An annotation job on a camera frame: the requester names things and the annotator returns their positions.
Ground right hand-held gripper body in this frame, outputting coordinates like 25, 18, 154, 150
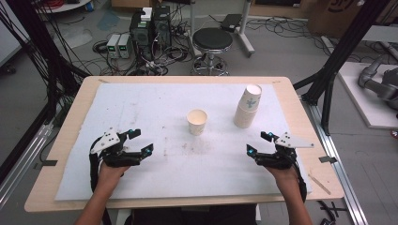
254, 131, 315, 171

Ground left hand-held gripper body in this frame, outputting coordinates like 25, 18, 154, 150
89, 127, 145, 168

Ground stack of nested paper cups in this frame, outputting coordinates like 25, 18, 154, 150
233, 82, 263, 129

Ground plain white paper cup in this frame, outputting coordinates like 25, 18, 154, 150
186, 108, 208, 137

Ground person's left hand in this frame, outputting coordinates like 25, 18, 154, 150
99, 161, 131, 190

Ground person's right hand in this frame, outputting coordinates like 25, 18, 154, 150
265, 164, 300, 189

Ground white table mat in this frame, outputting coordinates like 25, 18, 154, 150
54, 82, 314, 202

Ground thin wooden stick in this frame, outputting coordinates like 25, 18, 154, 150
308, 173, 332, 196

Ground black tape piece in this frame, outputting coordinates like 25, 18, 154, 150
33, 159, 59, 171
318, 155, 338, 164

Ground black clamp parts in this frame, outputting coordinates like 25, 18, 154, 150
317, 200, 348, 225

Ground person's dark clothing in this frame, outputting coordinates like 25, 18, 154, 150
125, 203, 259, 225

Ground grey bench power supply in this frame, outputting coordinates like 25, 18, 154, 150
117, 33, 132, 59
106, 33, 121, 59

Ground black computer tower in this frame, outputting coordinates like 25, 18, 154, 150
152, 5, 173, 51
129, 8, 154, 62

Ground white floor board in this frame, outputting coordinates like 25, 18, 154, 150
337, 60, 398, 130

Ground black round stool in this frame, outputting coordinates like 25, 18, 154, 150
191, 27, 235, 77

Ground black flat device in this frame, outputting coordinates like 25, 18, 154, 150
220, 13, 243, 34

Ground brown cardboard box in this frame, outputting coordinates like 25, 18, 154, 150
307, 0, 381, 39

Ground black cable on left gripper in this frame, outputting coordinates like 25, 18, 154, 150
88, 137, 113, 225

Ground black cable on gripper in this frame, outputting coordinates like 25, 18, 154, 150
292, 160, 308, 204
88, 137, 113, 225

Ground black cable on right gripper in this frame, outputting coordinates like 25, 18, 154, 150
292, 160, 308, 204

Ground aluminium rail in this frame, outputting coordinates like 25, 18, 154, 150
0, 123, 54, 210
300, 97, 370, 225

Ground tangle of floor cables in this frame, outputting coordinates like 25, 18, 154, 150
79, 40, 195, 77

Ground white metal stand frame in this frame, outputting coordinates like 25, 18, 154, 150
187, 0, 256, 59

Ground black metal frame post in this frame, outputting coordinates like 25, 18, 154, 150
293, 0, 384, 136
6, 0, 90, 123

